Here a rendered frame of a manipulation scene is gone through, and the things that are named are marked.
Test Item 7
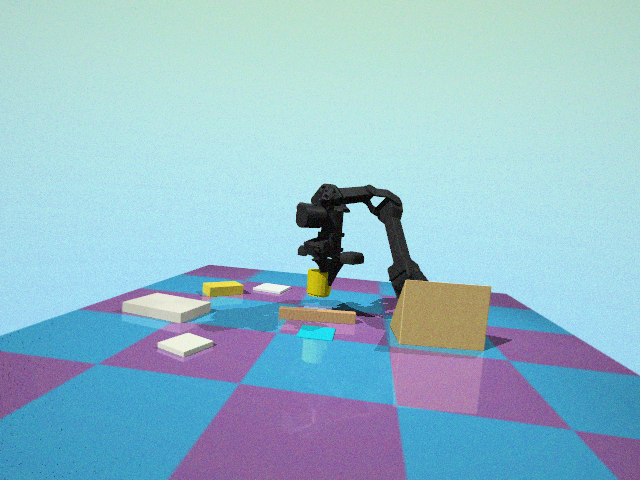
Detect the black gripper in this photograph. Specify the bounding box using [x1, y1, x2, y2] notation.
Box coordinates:
[298, 228, 364, 286]

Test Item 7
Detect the tan flat bar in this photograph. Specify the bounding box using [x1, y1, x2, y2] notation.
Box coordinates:
[279, 306, 356, 324]

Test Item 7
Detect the small white flat block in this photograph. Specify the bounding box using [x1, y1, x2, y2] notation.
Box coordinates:
[158, 333, 214, 357]

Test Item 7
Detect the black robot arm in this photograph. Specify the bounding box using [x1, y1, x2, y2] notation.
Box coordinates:
[296, 184, 428, 299]

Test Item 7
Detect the yellow cup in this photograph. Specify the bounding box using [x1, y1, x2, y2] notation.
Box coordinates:
[307, 269, 331, 298]

